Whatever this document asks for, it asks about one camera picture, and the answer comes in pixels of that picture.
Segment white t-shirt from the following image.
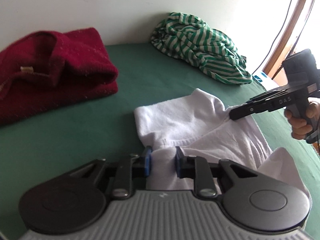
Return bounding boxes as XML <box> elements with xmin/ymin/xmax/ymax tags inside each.
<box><xmin>134</xmin><ymin>89</ymin><xmax>308</xmax><ymax>193</ymax></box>

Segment person's right hand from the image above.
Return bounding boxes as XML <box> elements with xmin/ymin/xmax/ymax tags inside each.
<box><xmin>284</xmin><ymin>98</ymin><xmax>319</xmax><ymax>140</ymax></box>

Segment green table cloth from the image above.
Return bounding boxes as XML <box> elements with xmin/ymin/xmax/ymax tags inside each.
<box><xmin>0</xmin><ymin>42</ymin><xmax>320</xmax><ymax>240</ymax></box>

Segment green white striped garment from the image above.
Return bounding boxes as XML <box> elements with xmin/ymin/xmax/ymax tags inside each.
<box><xmin>150</xmin><ymin>12</ymin><xmax>253</xmax><ymax>85</ymax></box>

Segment folded dark red sweater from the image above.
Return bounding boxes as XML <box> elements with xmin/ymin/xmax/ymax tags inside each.
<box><xmin>1</xmin><ymin>28</ymin><xmax>118</xmax><ymax>125</ymax></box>

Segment wooden window frame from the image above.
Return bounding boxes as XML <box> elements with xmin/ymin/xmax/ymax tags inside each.
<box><xmin>263</xmin><ymin>0</ymin><xmax>316</xmax><ymax>79</ymax></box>

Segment white hanging cable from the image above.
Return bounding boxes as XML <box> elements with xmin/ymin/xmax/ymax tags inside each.
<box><xmin>251</xmin><ymin>0</ymin><xmax>304</xmax><ymax>75</ymax></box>

